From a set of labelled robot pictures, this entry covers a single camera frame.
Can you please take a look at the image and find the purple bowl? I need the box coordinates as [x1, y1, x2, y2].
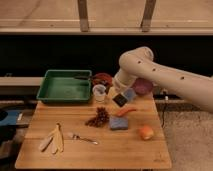
[132, 78, 153, 95]

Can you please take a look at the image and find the red bowl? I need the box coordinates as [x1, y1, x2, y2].
[92, 73, 112, 87]

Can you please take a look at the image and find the blue object at left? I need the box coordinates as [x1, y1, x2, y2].
[0, 110, 21, 126]

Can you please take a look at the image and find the orange apple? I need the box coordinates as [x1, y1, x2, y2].
[139, 125, 154, 140]

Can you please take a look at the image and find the blue translucent cup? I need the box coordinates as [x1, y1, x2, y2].
[123, 88, 136, 102]

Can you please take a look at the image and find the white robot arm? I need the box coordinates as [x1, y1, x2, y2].
[112, 47, 213, 114]

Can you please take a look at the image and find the banana peel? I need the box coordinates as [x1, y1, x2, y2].
[38, 123, 64, 154]

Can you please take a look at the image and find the orange carrot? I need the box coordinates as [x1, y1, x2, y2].
[115, 107, 137, 117]

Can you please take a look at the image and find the dark grape bunch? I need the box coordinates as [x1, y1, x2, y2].
[85, 107, 109, 127]

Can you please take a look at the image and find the blue sponge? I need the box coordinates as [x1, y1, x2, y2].
[109, 116, 128, 130]

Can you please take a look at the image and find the silver fork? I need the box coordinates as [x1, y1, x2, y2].
[68, 133, 99, 145]

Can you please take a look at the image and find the green plastic tray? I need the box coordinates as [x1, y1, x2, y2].
[37, 70, 92, 103]

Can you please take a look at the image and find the black eraser block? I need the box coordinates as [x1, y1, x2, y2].
[113, 94, 127, 107]

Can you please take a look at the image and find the clear plastic cup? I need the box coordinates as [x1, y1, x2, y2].
[92, 84, 106, 102]

